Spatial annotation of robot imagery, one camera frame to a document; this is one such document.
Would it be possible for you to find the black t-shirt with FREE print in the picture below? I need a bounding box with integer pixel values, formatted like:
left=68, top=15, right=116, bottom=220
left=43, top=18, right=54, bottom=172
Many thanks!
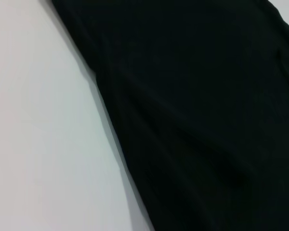
left=50, top=0, right=289, bottom=231

